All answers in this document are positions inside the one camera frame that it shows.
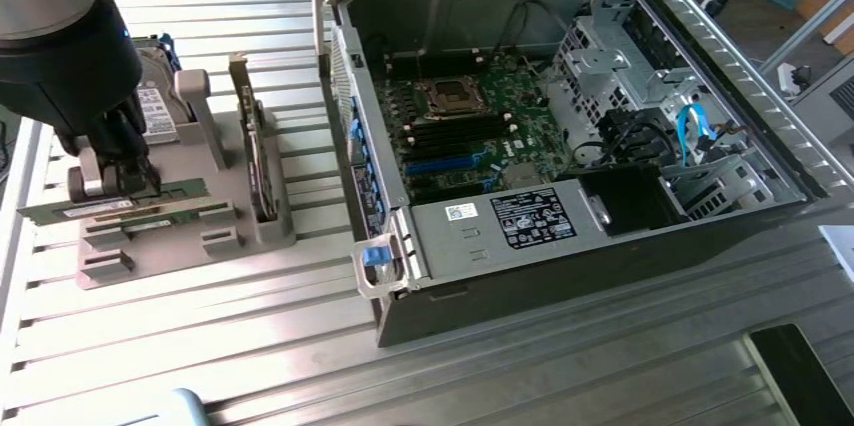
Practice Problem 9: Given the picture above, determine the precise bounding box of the open black PC case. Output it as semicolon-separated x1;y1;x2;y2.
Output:
310;0;854;349

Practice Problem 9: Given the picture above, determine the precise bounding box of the white box corner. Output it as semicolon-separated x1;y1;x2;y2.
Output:
817;224;854;288

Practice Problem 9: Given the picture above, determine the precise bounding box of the black wire bundle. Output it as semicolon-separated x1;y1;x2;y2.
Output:
573;108;683;167

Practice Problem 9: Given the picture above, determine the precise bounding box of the black expansion slot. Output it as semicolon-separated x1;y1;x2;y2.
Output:
409;181;485;200

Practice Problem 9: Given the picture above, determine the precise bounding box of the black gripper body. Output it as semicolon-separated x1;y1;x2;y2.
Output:
0;0;147;133

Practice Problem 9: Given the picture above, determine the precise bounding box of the hard disk drive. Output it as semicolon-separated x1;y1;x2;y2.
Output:
135;33;186;148

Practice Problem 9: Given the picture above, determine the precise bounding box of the CPU socket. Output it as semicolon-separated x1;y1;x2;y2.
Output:
420;77;484;121

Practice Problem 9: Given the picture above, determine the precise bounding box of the blue expansion slot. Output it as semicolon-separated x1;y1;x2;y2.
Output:
406;155;477;178

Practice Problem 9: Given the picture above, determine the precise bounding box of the grey case handle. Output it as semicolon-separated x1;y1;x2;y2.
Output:
350;239;410;301

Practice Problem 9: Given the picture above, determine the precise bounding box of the green motherboard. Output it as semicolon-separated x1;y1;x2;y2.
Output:
372;61;577;205

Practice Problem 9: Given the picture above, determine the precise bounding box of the white power strip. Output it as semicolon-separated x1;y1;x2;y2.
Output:
776;62;804;96

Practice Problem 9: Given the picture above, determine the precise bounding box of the green RAM stick white label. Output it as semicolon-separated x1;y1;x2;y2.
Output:
17;177;213;225

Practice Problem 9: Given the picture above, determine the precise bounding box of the pale blue rounded object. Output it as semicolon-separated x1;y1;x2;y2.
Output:
0;387;217;426

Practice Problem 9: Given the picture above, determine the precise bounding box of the graphics card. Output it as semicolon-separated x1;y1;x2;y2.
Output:
226;52;284;223

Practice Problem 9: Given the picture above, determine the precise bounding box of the grey equipment box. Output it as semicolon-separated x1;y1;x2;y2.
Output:
789;52;854;148

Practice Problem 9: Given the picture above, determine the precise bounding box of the black tablet screen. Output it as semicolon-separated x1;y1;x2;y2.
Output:
743;323;854;426

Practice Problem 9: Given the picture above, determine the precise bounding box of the black looped wire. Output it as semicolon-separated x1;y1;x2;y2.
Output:
500;0;577;65

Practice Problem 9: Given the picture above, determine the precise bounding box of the blue case latch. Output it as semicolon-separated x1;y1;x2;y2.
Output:
360;244;390;268

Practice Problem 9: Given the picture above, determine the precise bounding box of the grey parts rack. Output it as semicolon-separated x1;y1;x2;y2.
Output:
39;68;300;292

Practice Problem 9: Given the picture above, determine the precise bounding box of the grey power supply unit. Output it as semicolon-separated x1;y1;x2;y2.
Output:
405;179;606;281

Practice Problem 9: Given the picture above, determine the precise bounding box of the black RAM slot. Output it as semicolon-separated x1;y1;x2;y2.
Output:
410;139;472;159
408;119;508;139
408;112;504;130
409;127;512;148

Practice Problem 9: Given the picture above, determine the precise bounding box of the metal disk bay cage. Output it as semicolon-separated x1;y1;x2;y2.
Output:
552;0;704;115

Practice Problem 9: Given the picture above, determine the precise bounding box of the blue SATA wire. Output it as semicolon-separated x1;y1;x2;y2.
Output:
676;102;717;168

